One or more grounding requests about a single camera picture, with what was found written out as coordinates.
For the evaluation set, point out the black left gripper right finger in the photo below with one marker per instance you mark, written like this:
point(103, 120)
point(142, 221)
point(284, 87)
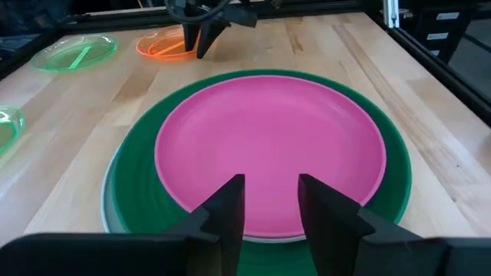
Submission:
point(330, 230)

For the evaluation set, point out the black drawer cabinet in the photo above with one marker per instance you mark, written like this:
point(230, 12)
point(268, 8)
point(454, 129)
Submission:
point(441, 30)

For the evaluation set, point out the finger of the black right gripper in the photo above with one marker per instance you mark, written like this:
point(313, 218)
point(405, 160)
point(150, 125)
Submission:
point(209, 38)
point(190, 38)

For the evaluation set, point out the large dark green plate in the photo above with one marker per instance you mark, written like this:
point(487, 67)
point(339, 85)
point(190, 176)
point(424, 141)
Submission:
point(138, 191)

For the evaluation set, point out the green translucent divided plate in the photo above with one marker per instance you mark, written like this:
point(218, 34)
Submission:
point(73, 53)
point(9, 128)

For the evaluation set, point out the magenta plastic plate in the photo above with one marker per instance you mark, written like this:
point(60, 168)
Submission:
point(268, 145)

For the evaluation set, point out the silver aluminium bracket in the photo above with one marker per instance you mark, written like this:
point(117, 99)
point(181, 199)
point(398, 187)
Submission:
point(391, 13)

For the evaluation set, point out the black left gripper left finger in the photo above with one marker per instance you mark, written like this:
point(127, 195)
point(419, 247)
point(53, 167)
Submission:
point(215, 230)

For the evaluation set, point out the orange translucent divided plate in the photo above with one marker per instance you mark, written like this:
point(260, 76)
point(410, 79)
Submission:
point(161, 44)

